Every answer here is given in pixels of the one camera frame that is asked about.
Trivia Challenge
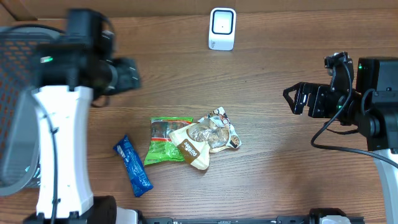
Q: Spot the green snack bag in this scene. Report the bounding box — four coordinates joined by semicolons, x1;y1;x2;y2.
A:
144;116;193;166

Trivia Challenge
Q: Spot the blue snack bar wrapper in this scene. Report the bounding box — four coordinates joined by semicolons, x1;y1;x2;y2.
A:
113;135;154;197

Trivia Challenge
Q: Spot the beige cookie bag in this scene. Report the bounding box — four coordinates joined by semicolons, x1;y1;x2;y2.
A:
169;106;241;170

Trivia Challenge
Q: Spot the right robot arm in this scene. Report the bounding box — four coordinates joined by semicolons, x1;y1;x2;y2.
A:
283;52;397;223

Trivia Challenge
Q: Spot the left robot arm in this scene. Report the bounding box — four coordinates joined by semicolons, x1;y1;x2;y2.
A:
25;9;141;223

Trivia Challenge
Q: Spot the white barcode scanner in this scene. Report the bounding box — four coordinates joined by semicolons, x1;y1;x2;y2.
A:
208;7;236;51

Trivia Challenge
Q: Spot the grey plastic basket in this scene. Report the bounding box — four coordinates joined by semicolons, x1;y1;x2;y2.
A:
1;27;60;196

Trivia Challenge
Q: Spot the black rail at table edge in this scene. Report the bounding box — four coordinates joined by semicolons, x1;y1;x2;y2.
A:
138;208;365;224

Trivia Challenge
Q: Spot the brown cardboard back wall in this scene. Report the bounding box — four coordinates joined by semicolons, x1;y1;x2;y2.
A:
1;0;397;20

